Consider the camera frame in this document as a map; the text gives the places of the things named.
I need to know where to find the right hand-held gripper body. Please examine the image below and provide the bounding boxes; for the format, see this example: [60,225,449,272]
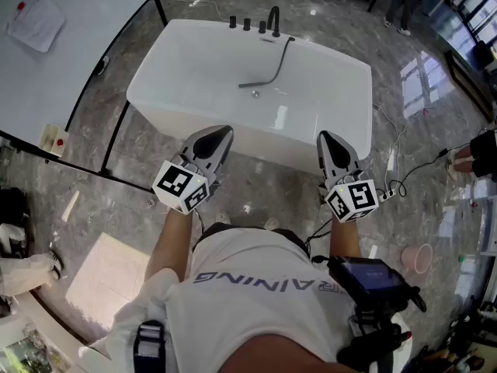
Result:
[318,168,380,224]

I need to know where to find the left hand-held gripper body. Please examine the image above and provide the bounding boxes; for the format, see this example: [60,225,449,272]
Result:
[151,152,222,214]

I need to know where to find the black shower hose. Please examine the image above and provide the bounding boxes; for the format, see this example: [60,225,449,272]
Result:
[267,37,295,84]

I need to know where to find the person's right forearm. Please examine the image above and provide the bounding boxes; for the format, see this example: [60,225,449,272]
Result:
[328,216,363,266]

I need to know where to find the person's left forearm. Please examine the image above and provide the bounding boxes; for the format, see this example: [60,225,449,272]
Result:
[144,207,205,287]

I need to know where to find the white bathtub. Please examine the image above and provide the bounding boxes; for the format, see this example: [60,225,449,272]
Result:
[126,18,374,176]

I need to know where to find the person's black shorts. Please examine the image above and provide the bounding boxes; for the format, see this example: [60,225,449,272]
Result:
[192,222,311,260]

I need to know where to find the pink bucket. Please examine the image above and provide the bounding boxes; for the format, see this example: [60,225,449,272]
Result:
[400,243,434,274]

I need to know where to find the dark wooden low cabinet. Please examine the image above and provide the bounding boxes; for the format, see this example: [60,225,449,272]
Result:
[444,48,497,124]

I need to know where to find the person's white T-shirt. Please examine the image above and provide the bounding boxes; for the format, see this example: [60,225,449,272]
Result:
[79,227,412,373]

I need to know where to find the white box with red button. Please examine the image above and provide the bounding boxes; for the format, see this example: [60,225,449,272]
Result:
[38,123,71,158]

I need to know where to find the black curved faucet spout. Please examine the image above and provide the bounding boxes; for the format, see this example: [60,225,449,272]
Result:
[267,5,282,38]

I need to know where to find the black bin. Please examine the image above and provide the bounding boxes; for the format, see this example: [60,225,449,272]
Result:
[473,40,491,70]

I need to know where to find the black bag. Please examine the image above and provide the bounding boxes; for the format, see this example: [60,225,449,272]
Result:
[0,186,30,248]

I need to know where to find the person's chin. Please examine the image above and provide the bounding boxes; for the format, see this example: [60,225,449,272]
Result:
[221,332,339,373]

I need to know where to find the white paper sheet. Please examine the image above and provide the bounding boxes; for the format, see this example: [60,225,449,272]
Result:
[5,0,67,53]

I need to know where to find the black monitor cable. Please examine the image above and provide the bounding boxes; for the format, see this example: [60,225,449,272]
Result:
[304,218,335,266]

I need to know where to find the black floor cable with adapter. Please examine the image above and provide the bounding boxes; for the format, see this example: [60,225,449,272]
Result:
[390,141,473,198]

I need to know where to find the long white floor cable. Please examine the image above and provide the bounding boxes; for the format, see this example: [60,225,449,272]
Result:
[188,0,224,21]

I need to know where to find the white board with black frame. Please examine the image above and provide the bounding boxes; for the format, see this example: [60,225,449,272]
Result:
[0,0,169,192]

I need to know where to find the black harness strap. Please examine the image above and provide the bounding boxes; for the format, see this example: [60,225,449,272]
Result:
[134,319,169,373]

